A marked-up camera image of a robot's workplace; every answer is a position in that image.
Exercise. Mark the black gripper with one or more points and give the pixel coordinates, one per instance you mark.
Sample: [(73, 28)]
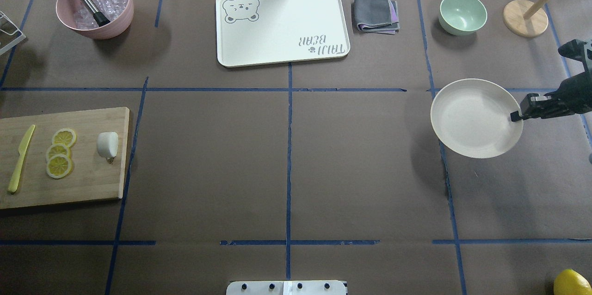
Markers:
[(575, 94)]

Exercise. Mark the cream round plate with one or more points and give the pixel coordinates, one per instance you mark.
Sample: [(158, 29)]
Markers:
[(472, 117)]

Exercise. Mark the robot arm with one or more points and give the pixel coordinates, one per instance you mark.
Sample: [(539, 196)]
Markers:
[(574, 96)]

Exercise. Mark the cream bear tray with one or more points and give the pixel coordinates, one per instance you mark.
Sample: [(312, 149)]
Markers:
[(264, 32)]

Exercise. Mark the wooden mug tree stand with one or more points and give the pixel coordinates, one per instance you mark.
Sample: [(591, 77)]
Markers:
[(525, 18)]

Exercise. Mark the green bowl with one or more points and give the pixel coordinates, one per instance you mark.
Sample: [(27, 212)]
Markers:
[(462, 17)]

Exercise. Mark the yellow lemon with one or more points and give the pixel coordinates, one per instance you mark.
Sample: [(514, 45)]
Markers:
[(569, 282)]

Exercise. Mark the folded grey cloth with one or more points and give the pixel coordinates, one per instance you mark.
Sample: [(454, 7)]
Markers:
[(378, 16)]

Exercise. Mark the white mounting pillar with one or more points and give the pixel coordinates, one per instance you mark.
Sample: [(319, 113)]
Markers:
[(287, 287)]

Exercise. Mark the pink bowl with ice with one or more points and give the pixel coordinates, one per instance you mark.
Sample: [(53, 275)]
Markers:
[(110, 18)]

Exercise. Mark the bamboo cutting board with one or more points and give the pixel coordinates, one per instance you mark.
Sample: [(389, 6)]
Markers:
[(91, 179)]

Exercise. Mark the lemon slice top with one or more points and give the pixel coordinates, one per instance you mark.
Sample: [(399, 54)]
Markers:
[(64, 136)]

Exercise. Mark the lemon slice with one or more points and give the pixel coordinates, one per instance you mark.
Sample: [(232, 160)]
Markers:
[(59, 166), (64, 136), (57, 148)]

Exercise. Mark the lemon slice middle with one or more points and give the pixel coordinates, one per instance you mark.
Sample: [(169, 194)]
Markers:
[(57, 148)]

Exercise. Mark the lemon slice bottom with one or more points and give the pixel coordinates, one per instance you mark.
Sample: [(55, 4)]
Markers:
[(59, 166)]

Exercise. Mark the yellow plastic knife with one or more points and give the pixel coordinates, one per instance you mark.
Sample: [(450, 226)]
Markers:
[(22, 152)]

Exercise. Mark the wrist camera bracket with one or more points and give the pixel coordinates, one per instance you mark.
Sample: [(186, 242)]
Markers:
[(578, 50)]

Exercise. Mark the wire cup rack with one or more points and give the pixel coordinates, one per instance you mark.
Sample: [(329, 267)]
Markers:
[(10, 34)]

